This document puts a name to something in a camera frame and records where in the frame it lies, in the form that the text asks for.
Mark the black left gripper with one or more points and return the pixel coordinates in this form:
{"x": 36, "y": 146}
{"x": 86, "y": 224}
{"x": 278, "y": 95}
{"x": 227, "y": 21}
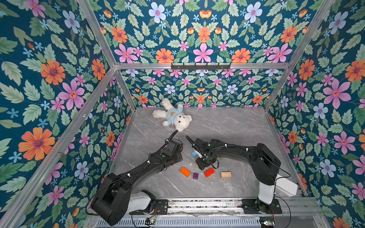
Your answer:
{"x": 179, "y": 156}

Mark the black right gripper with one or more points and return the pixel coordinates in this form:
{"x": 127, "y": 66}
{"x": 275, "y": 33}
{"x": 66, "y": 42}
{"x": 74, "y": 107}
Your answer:
{"x": 198, "y": 145}

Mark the natural wood block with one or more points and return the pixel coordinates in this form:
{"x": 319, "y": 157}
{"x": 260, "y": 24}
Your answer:
{"x": 226, "y": 175}

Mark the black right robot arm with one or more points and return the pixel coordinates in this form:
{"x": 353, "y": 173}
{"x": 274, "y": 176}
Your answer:
{"x": 264, "y": 163}

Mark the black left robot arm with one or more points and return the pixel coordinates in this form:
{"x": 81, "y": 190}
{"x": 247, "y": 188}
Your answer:
{"x": 114, "y": 198}

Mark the red block lower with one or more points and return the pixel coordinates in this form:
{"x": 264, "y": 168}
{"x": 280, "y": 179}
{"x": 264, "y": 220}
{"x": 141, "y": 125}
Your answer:
{"x": 209, "y": 172}

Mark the orange block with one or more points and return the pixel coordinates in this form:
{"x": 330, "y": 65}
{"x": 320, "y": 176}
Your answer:
{"x": 185, "y": 172}

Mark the purple cube block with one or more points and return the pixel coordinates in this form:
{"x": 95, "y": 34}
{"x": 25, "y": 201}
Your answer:
{"x": 195, "y": 176}

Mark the white teddy bear blue shirt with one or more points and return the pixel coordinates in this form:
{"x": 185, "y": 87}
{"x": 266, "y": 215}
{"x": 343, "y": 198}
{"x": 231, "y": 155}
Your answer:
{"x": 173, "y": 115}

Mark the left small circuit board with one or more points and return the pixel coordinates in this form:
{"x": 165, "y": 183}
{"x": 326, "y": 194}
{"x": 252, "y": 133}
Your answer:
{"x": 150, "y": 221}

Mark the small circuit board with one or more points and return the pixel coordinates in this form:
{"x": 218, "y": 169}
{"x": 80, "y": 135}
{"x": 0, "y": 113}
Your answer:
{"x": 150, "y": 221}
{"x": 267, "y": 223}

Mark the right small circuit board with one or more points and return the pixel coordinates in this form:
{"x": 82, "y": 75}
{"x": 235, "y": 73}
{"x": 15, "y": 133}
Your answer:
{"x": 267, "y": 223}

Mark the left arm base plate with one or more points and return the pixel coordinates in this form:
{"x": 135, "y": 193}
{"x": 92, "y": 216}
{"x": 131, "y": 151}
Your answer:
{"x": 155, "y": 207}

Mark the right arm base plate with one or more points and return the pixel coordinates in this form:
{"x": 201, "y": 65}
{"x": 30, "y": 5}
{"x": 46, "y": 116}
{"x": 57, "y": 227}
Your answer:
{"x": 255, "y": 206}

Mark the white vented cable duct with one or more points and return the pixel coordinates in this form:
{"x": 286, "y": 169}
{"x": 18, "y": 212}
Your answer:
{"x": 191, "y": 222}

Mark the black hook rail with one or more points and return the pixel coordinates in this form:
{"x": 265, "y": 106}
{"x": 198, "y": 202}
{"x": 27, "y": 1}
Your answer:
{"x": 201, "y": 66}

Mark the aluminium front rail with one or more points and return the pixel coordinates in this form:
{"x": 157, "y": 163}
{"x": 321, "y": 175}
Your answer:
{"x": 231, "y": 207}

